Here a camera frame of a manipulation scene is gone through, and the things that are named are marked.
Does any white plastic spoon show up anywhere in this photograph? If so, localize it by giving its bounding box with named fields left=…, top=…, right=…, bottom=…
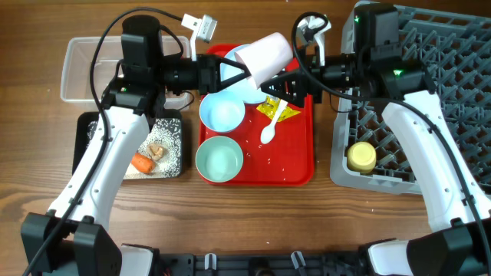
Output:
left=260, top=100, right=288, bottom=144

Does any black plastic tray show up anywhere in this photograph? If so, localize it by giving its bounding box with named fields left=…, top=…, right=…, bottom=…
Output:
left=72, top=109, right=183, bottom=179

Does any red serving tray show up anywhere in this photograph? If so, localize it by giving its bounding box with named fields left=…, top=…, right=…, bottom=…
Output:
left=199, top=44, right=317, bottom=187

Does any brown food lump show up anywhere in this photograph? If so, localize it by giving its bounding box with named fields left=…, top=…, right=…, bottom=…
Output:
left=147, top=143, right=166, bottom=161

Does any clear plastic bin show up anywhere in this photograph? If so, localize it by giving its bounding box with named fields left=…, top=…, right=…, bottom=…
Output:
left=60, top=35, right=191, bottom=111

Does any white rice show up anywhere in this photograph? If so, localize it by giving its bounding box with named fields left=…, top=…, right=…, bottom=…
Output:
left=70, top=110, right=183, bottom=185

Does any grey dishwasher rack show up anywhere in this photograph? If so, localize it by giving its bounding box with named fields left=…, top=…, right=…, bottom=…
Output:
left=330, top=5, right=490, bottom=195

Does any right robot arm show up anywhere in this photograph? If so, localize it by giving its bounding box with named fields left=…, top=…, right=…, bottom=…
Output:
left=261, top=3, right=490, bottom=275

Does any yellow snack wrapper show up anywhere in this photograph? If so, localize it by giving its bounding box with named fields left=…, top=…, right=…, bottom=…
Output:
left=256, top=96, right=301, bottom=123

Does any yellow plastic cup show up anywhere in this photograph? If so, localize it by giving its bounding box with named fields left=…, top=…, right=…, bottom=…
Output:
left=347, top=142, right=377, bottom=174

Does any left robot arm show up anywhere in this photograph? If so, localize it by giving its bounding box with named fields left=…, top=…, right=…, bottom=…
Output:
left=21, top=7, right=239, bottom=275

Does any light blue plate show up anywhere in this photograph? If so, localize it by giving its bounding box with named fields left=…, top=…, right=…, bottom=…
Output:
left=218, top=44, right=269, bottom=105

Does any light blue bowl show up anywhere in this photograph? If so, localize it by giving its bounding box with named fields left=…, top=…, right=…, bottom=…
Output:
left=199, top=91, right=246, bottom=133

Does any pink plastic cup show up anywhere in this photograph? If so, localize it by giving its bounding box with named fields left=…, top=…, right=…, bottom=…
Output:
left=235, top=32, right=293, bottom=89

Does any mint green bowl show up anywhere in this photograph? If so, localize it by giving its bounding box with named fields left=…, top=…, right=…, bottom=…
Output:
left=195, top=136, right=244, bottom=183

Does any orange carrot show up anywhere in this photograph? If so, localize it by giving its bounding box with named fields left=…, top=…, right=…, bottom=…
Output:
left=131, top=153, right=156, bottom=174

